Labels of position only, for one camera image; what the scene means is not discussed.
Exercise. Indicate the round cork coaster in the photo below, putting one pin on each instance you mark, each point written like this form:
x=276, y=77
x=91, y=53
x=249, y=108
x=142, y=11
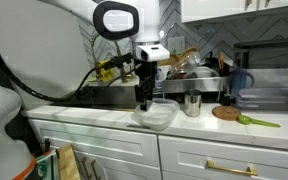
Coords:
x=225, y=113

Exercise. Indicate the white drawer front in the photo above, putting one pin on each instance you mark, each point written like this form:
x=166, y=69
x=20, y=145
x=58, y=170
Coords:
x=94, y=140
x=234, y=153

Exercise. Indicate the clear glass bowl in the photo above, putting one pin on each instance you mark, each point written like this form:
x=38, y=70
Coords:
x=204, y=72

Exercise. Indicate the gold spring kitchen faucet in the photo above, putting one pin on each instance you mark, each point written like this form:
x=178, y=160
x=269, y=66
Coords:
x=124, y=75

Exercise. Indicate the black cooking pot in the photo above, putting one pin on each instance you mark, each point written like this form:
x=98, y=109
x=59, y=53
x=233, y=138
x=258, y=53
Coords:
x=210, y=65

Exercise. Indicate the dark steel sink basin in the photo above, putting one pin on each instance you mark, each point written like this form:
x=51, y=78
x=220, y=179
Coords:
x=117, y=100

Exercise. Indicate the wooden cutting board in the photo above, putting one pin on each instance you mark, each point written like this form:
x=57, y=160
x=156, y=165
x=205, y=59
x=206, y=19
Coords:
x=67, y=165

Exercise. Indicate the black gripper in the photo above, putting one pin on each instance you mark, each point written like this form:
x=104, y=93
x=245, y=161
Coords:
x=150, y=73

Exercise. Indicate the smaller clear lunch box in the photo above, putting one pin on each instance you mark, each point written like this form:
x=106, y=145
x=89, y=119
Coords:
x=187, y=63

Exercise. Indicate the black utensil holder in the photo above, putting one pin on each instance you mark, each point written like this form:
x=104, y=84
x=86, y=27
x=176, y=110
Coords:
x=226, y=70

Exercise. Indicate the steel dish rack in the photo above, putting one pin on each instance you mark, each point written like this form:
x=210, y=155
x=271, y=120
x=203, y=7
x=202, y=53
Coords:
x=197, y=84

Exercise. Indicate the white cabinet door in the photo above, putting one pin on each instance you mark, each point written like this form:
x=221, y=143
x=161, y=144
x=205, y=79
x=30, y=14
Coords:
x=130, y=171

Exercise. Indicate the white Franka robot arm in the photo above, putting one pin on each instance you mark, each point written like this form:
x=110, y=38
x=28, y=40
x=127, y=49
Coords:
x=147, y=20

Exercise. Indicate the yellow cloth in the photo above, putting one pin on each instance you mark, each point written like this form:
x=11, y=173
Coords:
x=104, y=73

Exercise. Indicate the green metal stand frame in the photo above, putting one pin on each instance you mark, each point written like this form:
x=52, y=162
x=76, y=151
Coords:
x=49, y=168

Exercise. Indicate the green plastic spoon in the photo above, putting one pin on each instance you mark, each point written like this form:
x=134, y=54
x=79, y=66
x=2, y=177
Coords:
x=244, y=120

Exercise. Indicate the wooden spatula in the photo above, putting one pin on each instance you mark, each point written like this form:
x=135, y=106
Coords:
x=221, y=60

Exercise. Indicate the black clamp knob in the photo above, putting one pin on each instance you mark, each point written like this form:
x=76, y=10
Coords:
x=47, y=146

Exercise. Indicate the round bamboo lid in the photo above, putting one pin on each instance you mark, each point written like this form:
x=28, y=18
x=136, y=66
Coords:
x=189, y=50
x=167, y=60

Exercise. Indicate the stainless steel cup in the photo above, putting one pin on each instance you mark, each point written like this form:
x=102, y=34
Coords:
x=193, y=105

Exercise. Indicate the white wall cabinet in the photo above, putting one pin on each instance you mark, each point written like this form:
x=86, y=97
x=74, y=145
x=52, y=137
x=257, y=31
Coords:
x=217, y=8

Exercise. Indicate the bigger clear lunch box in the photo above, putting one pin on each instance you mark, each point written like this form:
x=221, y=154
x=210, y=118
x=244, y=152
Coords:
x=157, y=120

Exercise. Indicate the white wall outlet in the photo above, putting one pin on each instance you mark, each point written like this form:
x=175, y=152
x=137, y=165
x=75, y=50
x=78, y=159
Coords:
x=177, y=43

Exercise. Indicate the small black dispenser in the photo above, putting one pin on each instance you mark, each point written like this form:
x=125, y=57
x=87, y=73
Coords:
x=228, y=99

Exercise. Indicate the blue plastic pitcher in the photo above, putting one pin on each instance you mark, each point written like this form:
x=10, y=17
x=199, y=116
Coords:
x=239, y=81

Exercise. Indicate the blue translucent bowl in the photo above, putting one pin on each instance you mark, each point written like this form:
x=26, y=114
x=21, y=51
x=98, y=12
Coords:
x=159, y=78

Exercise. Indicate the clear plastic storage bin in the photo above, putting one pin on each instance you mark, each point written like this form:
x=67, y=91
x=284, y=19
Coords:
x=270, y=100

